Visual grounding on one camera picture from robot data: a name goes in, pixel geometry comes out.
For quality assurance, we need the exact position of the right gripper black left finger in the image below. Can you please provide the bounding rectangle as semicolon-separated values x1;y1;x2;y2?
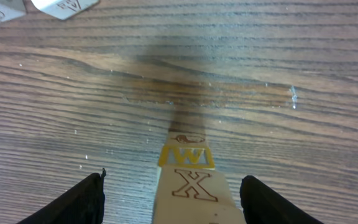
18;169;106;224

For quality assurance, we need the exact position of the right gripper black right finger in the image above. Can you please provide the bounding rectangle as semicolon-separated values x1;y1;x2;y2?
239;175;323;224

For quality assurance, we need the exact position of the white green grid block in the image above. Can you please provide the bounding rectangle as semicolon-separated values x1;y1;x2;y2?
152;166;246;224

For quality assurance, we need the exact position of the yellow wooden block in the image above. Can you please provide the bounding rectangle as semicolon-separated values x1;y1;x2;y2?
158;145;216;170

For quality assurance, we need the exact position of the white animal picture block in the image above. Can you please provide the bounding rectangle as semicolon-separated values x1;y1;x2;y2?
165;132;208;146

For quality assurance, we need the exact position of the white pencil picture block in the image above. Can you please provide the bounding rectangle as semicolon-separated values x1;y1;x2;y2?
31;0;99;20

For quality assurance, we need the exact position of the yellow block right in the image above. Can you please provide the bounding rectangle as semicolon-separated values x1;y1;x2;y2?
0;0;27;23

